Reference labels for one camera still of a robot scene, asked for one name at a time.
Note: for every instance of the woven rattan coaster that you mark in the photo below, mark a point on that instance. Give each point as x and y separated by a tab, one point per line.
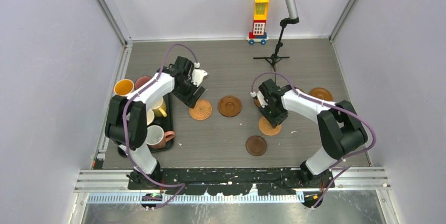
202	110
267	129

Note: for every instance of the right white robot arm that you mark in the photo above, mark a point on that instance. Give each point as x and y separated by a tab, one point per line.
340	130

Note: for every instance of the black tripod microphone stand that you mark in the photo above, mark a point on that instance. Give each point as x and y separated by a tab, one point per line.
275	58

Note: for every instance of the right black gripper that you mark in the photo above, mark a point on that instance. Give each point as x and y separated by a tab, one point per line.
274	121

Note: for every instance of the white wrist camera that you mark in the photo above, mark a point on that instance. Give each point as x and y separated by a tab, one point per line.
198	74
260	96

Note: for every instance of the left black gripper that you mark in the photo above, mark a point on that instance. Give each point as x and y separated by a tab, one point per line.
190	100

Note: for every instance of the white mug terracotta handle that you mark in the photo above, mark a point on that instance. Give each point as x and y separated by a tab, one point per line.
157	138

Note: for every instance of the cream white mug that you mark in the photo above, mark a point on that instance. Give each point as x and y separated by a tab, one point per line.
150	116

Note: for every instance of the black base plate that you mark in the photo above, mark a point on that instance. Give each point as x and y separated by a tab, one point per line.
231	181

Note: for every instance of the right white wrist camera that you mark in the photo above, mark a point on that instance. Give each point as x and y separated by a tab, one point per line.
260	96

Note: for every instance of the white floral mug orange inside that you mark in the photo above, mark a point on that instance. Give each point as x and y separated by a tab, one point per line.
124	87

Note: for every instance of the aluminium front rail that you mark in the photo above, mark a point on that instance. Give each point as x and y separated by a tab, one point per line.
111	186

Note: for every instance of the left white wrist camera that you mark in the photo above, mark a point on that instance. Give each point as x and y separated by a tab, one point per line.
198	74

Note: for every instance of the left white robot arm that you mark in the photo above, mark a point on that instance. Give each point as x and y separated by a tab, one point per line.
126	122

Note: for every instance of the pink mug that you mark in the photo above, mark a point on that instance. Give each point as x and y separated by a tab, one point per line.
141	81

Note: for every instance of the dark walnut coaster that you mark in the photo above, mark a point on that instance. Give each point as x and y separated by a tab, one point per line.
256	145

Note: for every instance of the toy block tower on wheels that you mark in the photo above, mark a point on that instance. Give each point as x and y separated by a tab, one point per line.
258	32

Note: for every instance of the white mug yellow handle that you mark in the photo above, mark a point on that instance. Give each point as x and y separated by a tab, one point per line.
159	108

